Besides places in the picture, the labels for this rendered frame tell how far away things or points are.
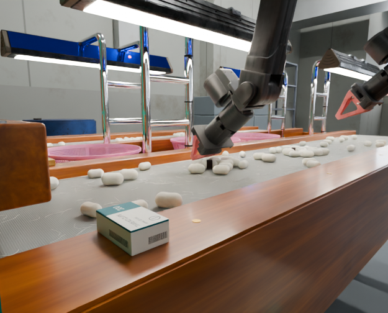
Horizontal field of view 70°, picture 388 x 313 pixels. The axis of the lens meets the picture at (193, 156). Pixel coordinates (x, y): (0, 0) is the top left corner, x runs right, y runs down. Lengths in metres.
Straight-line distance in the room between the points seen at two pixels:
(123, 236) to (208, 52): 3.99
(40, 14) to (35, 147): 2.86
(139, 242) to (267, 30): 0.43
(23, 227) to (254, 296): 0.26
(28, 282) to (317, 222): 0.31
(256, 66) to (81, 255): 0.43
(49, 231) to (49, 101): 2.66
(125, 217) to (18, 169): 0.10
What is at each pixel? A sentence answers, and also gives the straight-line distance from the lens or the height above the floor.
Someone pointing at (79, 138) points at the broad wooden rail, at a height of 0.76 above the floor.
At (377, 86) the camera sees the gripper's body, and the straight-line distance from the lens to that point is 0.82.
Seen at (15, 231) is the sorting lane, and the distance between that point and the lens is 0.37.
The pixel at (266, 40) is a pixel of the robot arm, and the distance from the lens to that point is 0.55.
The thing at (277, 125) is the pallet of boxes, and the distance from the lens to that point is 4.03.
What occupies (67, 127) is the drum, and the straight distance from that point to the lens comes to 2.20.
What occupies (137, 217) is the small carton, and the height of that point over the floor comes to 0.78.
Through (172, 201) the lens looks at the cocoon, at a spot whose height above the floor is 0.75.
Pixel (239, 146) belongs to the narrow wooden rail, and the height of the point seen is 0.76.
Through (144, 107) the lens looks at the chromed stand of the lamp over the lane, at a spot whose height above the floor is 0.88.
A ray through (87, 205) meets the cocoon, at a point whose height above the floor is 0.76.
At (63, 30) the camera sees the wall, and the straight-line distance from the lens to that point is 3.15.
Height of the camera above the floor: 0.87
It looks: 9 degrees down
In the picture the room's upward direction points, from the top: straight up
